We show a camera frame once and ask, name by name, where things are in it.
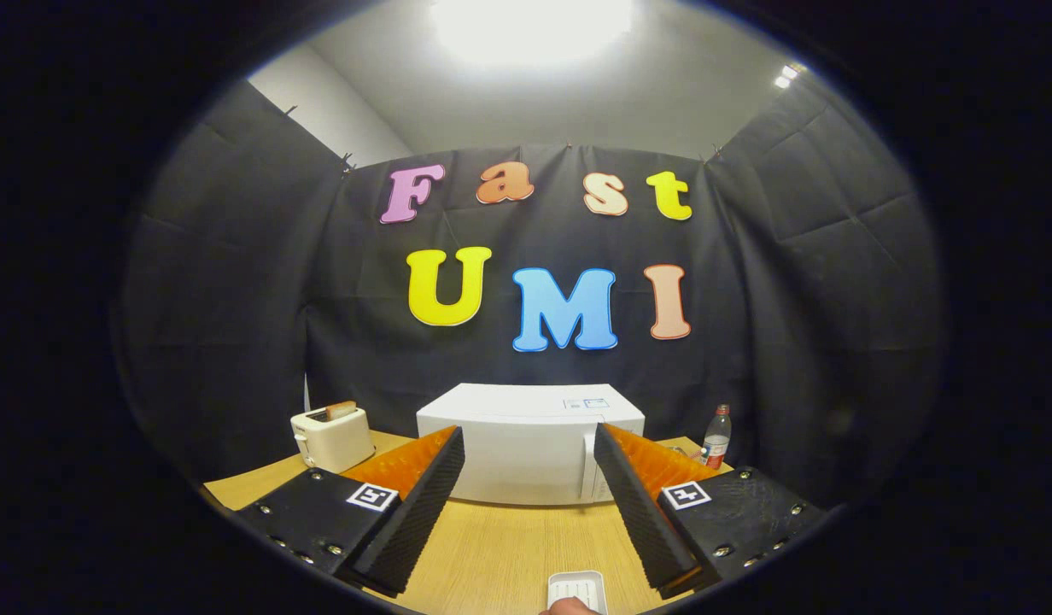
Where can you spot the white toaster oven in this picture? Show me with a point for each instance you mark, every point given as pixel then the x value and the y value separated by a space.
pixel 509 436

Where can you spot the black backdrop cloth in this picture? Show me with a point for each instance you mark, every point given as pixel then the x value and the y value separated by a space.
pixel 791 342

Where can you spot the bright ceiling light panel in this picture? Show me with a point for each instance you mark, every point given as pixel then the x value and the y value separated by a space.
pixel 530 26

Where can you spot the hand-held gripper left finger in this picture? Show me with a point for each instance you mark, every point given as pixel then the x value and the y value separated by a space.
pixel 415 521

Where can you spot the small ceiling spotlight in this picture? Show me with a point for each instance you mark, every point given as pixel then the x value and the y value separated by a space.
pixel 788 75

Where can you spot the small white ridged tray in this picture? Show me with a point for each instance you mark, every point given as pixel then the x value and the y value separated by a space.
pixel 577 588

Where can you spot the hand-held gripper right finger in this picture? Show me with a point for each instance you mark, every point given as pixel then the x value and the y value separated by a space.
pixel 641 521

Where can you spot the cream bread toaster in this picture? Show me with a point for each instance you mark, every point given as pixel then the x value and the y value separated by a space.
pixel 334 440

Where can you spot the clear plastic water bottle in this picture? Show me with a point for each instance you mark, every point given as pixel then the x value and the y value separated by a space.
pixel 716 444

